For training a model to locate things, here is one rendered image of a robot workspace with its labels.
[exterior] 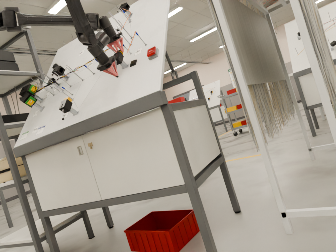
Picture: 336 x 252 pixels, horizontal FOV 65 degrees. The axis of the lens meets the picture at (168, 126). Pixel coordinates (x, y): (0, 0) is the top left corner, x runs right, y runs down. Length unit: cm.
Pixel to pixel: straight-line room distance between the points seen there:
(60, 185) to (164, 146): 80
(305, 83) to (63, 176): 311
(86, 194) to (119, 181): 27
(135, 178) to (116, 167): 13
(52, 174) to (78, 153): 29
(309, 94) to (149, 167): 286
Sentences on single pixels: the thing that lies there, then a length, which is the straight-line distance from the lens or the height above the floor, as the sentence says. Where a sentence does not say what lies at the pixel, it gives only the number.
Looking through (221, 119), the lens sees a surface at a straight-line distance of 821.
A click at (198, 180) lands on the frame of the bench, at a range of 136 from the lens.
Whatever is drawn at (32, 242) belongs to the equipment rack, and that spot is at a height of 22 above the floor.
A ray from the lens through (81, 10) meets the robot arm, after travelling 135.
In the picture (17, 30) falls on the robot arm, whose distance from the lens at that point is 153.
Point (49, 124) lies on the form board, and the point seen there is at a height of 94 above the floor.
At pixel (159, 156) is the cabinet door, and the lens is 132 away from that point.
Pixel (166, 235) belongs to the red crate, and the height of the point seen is 12.
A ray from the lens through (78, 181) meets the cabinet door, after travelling 171.
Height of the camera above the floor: 69
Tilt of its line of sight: level
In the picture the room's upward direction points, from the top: 17 degrees counter-clockwise
